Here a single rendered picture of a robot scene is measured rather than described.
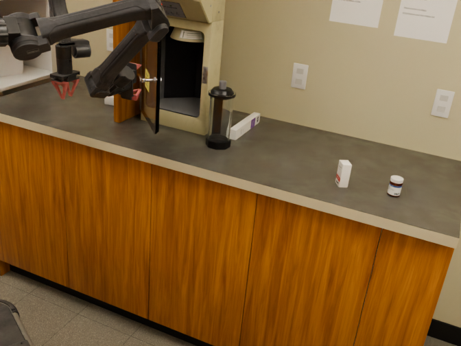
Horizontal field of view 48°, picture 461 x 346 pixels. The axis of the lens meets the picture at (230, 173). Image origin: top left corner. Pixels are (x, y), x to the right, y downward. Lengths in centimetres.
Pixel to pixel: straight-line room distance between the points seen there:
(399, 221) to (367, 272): 25
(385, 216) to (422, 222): 12
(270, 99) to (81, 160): 93
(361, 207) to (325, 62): 84
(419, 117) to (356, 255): 78
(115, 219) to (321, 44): 118
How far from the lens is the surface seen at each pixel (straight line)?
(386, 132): 243
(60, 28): 151
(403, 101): 238
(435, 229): 178
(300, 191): 182
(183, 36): 218
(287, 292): 205
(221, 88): 204
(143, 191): 214
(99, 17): 152
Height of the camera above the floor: 174
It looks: 25 degrees down
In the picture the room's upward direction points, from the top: 5 degrees clockwise
